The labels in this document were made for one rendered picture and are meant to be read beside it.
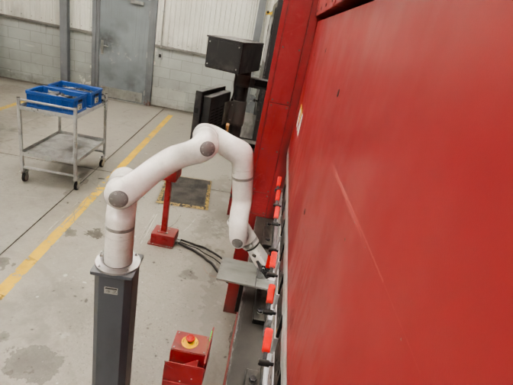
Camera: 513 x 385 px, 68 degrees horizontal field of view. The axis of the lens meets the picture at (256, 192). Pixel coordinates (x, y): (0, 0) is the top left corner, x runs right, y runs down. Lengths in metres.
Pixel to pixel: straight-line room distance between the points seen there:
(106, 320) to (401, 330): 1.67
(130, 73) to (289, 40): 6.89
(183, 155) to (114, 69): 7.66
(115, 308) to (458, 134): 1.70
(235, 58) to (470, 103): 2.26
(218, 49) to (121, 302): 1.60
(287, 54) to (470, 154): 2.10
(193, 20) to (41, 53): 3.31
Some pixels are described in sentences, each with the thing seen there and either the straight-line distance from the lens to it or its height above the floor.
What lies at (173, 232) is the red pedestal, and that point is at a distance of 3.77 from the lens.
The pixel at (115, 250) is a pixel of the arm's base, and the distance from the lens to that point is 1.72.
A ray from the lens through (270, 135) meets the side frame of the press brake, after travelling 2.44.
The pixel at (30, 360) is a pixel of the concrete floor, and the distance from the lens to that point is 2.84.
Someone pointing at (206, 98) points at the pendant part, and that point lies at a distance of 2.63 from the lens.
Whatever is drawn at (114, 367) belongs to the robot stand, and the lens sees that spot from 2.12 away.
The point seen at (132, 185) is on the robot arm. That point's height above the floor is 1.42.
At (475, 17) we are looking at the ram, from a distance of 0.37.
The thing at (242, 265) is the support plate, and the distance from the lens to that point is 1.88.
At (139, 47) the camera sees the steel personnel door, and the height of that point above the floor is 1.17.
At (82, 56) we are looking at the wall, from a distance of 9.37.
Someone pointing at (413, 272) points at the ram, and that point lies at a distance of 0.35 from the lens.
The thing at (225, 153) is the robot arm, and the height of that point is 1.57.
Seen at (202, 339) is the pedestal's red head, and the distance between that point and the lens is 1.80.
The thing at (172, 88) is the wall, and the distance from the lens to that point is 8.87.
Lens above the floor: 2.06
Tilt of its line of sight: 23 degrees down
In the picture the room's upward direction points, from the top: 12 degrees clockwise
